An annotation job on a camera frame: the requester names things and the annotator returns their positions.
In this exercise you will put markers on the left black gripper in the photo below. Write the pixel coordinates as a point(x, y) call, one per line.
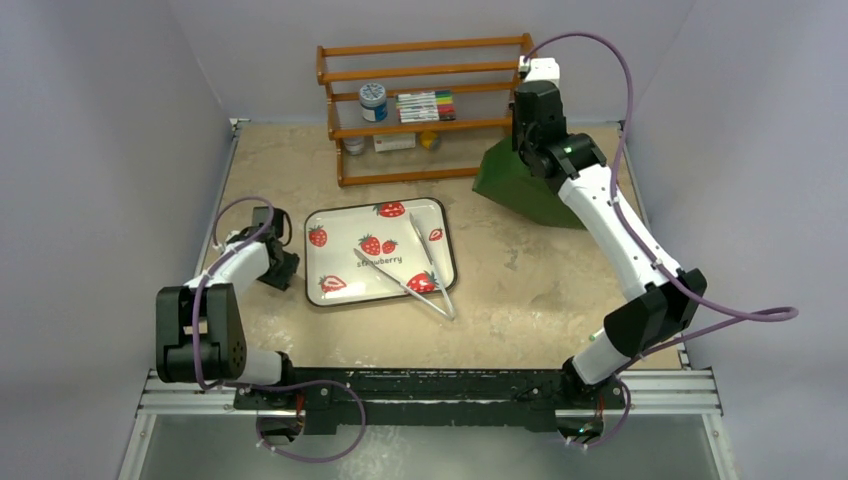
point(282, 280)

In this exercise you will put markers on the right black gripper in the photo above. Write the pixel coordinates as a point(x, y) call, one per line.
point(536, 99)

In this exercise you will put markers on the green brown paper bag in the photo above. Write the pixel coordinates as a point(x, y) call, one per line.
point(503, 179)

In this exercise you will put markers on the strawberry print white tray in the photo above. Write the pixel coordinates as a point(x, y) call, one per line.
point(335, 277)

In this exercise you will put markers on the metal tongs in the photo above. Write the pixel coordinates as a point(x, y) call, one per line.
point(429, 279)

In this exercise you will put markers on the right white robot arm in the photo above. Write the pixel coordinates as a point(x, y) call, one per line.
point(576, 170)

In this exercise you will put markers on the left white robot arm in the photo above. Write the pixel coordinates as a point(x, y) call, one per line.
point(200, 338)

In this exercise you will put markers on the yellow small cube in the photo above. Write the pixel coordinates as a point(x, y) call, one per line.
point(429, 140)

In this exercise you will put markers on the small jar lower shelf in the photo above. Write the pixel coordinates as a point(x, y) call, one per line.
point(354, 145)

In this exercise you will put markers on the coloured marker set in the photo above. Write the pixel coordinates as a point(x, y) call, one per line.
point(426, 106)

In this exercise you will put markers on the white small box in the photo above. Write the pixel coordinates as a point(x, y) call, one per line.
point(393, 142)

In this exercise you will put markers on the wooden shelf rack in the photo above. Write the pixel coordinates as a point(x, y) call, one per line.
point(358, 104)

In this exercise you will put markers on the blue white jar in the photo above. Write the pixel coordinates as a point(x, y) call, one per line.
point(373, 102)

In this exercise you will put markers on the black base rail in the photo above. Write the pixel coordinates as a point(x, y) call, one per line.
point(537, 400)

